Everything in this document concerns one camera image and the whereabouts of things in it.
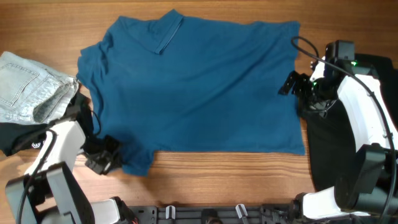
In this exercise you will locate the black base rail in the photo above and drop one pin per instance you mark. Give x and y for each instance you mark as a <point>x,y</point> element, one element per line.
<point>238,214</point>

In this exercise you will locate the folded black printed garment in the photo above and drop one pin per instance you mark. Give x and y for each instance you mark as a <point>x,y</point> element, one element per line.
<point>18,137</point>

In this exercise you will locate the folded light blue jeans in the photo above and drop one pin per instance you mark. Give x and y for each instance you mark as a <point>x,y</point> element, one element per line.
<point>33,93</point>

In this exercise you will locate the black garment on right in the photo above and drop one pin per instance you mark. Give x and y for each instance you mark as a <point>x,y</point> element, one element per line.
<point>330,138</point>

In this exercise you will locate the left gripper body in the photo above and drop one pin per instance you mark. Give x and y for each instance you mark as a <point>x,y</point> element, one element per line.
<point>102,157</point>

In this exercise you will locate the blue polo shirt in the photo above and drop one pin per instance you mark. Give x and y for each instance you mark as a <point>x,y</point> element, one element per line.
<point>187,84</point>

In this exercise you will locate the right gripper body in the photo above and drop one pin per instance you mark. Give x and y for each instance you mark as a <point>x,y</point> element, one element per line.
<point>316,94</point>

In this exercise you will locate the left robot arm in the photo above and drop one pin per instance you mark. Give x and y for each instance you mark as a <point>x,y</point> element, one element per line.
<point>48,191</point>

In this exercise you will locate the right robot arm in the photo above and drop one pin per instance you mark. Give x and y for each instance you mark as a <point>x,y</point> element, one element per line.
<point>366,192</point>

